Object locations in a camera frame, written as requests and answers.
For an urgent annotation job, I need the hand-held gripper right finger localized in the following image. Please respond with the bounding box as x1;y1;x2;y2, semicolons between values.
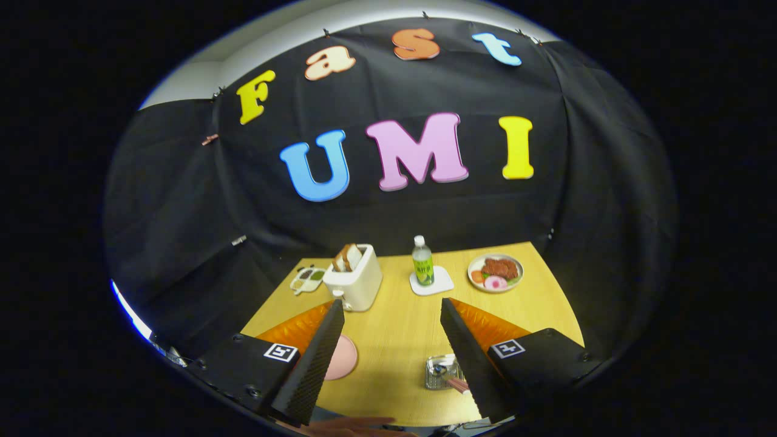
439;297;608;424

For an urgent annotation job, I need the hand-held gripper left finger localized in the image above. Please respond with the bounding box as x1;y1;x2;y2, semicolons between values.
186;299;345;427

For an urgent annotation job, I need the spoon with red checkered handle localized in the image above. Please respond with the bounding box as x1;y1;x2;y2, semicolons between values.
432;363;471;395

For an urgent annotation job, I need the pink plate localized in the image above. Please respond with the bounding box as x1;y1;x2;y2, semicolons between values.
324;334;359;381

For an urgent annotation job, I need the perforated metal basket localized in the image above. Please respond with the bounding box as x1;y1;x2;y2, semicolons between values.
424;354;468;391

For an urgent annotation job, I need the white divided condiment dish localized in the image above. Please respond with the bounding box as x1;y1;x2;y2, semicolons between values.
290;265;327;296

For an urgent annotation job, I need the white square coaster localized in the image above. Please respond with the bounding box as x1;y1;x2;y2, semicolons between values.
409;266;455;296

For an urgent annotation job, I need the white toaster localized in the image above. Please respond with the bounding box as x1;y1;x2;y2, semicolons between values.
322;243;384;313

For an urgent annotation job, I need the white plate of food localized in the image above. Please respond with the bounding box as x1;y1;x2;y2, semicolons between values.
467;253;524;294

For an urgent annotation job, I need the brown meat slice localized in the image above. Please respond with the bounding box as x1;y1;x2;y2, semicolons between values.
483;258;520;280

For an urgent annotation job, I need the green tea bottle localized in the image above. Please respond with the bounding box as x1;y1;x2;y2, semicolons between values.
412;235;435;286

